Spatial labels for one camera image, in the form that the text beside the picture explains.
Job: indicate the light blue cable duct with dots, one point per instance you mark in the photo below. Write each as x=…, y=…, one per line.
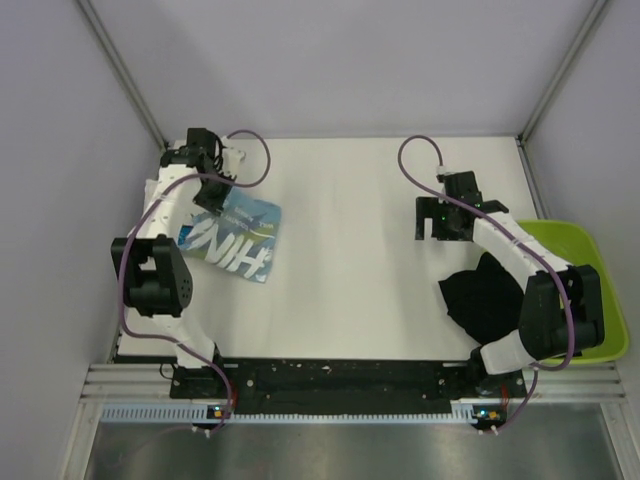
x=210, y=415

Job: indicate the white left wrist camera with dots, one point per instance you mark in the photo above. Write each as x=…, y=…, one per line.
x=232, y=159

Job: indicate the light blue t shirt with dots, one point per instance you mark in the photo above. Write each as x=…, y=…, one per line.
x=241, y=239

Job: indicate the black t shirt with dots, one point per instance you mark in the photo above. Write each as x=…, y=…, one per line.
x=485, y=302

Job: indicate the white folded printed t shirt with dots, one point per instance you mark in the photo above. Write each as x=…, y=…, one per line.
x=153, y=199

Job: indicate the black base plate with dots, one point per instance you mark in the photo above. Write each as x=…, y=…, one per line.
x=317, y=386

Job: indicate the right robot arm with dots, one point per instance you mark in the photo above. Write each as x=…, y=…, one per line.
x=522, y=304

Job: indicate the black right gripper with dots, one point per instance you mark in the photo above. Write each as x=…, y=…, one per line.
x=430, y=207

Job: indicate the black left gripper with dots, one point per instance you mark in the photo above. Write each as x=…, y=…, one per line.
x=213, y=204

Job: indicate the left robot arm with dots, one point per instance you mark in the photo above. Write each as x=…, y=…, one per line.
x=153, y=275

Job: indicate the aluminium frame rail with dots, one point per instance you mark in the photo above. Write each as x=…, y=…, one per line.
x=150, y=382

